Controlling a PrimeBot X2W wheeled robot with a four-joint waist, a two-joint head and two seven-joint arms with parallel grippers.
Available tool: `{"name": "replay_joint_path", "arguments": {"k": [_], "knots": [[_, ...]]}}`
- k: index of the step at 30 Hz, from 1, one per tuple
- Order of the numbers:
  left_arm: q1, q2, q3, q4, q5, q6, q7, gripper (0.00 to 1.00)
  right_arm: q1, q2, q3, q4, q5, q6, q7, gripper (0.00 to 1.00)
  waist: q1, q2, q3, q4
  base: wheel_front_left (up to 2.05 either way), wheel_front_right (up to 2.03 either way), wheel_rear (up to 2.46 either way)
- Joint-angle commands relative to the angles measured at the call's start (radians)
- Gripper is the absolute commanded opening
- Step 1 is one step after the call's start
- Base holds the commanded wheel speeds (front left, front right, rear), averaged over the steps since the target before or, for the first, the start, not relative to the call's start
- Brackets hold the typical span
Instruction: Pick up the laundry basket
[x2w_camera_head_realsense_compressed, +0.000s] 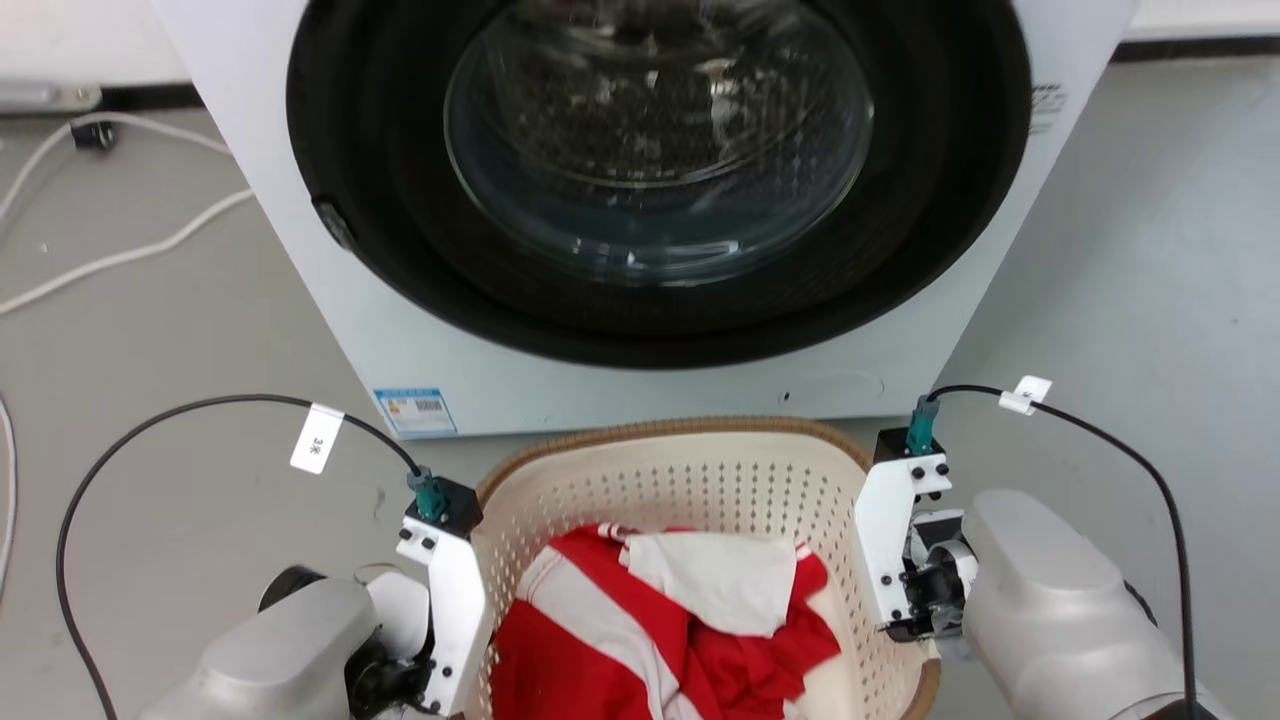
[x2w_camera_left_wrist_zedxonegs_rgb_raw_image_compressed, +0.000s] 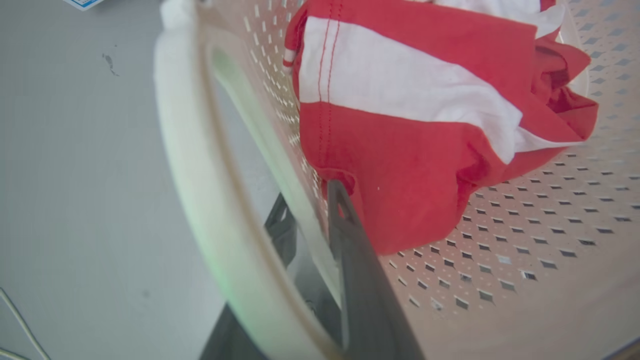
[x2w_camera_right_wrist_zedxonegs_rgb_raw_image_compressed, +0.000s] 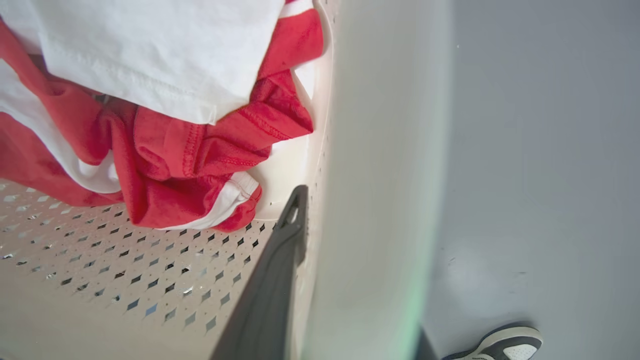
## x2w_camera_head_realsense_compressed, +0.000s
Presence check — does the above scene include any thin white cable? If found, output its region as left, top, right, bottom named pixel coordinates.
left=0, top=393, right=18, bottom=606

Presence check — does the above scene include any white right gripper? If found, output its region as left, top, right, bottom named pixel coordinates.
left=851, top=454, right=980, bottom=644

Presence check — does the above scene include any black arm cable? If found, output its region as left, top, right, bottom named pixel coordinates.
left=55, top=393, right=427, bottom=720
left=926, top=383, right=1201, bottom=720

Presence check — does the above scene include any blue energy label sticker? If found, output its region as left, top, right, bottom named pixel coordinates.
left=373, top=387, right=459, bottom=437

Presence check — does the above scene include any long white floor cable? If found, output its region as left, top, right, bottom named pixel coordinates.
left=0, top=112, right=257, bottom=317

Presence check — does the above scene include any white cloth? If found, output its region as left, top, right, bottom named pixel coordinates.
left=621, top=530, right=800, bottom=640

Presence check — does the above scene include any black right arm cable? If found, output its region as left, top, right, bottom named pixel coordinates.
left=926, top=383, right=1201, bottom=720

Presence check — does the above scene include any white power strip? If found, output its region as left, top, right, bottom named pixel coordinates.
left=0, top=81, right=104, bottom=115

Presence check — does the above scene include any cream perforated laundry basket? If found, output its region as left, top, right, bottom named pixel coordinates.
left=464, top=416, right=943, bottom=720

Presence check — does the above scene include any red white striped garment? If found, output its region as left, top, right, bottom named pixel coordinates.
left=489, top=522, right=843, bottom=720

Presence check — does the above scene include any white front-load washing machine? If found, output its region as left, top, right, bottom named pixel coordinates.
left=150, top=0, right=1141, bottom=441

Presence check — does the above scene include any small white cable tag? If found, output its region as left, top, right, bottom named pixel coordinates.
left=997, top=374, right=1054, bottom=418

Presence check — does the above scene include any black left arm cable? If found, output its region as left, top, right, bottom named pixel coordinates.
left=55, top=393, right=427, bottom=720

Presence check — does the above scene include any black round washer door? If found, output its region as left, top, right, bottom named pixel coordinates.
left=286, top=0, right=1033, bottom=370

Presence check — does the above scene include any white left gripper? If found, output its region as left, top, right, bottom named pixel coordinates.
left=345, top=522, right=495, bottom=718

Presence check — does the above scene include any white cable tag with print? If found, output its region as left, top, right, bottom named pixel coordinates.
left=289, top=402, right=347, bottom=476

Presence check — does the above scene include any black wall plug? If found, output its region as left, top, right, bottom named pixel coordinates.
left=69, top=117, right=120, bottom=154

